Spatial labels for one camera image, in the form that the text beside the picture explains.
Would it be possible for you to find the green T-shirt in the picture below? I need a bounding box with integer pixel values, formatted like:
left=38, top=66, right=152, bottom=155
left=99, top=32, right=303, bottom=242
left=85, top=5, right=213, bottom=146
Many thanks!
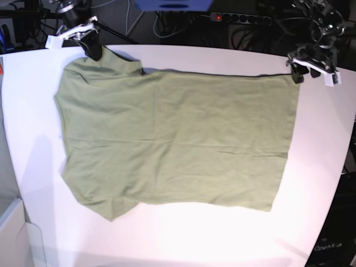
left=54, top=48, right=300, bottom=221

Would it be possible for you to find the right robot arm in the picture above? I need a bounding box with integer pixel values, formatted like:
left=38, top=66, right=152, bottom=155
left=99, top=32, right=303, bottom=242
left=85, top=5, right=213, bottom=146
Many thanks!
left=45, top=1, right=102, bottom=61

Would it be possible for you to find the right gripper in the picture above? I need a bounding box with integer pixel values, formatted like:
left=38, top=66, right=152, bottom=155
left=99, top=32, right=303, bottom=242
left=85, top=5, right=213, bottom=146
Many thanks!
left=57, top=16, right=102, bottom=61

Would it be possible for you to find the black OpenArm case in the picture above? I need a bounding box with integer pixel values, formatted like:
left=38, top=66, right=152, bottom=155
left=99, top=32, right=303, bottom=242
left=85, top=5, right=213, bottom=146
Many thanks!
left=306, top=172, right=355, bottom=266

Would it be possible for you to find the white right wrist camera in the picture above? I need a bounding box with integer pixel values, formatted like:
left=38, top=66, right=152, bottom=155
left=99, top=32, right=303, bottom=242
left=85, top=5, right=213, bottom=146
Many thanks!
left=45, top=35, right=63, bottom=50

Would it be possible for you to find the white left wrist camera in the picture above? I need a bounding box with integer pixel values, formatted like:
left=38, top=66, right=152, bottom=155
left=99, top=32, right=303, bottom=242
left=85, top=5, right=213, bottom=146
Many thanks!
left=324, top=71, right=342, bottom=87

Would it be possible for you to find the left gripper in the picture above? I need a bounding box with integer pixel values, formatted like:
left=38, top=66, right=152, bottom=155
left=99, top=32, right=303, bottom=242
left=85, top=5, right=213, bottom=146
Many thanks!
left=286, top=44, right=338, bottom=84

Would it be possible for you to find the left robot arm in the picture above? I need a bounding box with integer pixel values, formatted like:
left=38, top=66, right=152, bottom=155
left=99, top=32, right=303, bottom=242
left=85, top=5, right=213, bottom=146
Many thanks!
left=286, top=1, right=346, bottom=87

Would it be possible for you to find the white cardboard box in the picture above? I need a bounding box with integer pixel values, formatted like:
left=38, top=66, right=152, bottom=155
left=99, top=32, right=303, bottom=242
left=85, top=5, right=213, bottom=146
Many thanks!
left=1, top=198, right=47, bottom=266

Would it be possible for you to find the black power strip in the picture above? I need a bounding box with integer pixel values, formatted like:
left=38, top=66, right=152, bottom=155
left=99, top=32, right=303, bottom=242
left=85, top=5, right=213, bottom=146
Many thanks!
left=209, top=12, right=272, bottom=26

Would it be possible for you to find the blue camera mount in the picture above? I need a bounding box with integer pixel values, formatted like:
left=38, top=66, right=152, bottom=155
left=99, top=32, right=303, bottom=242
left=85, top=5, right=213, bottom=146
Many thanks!
left=134, top=0, right=213, bottom=12

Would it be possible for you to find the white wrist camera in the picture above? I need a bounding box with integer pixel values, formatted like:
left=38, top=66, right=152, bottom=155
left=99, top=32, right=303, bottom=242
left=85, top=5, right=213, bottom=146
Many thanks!
left=45, top=35, right=63, bottom=50
left=324, top=71, right=342, bottom=87

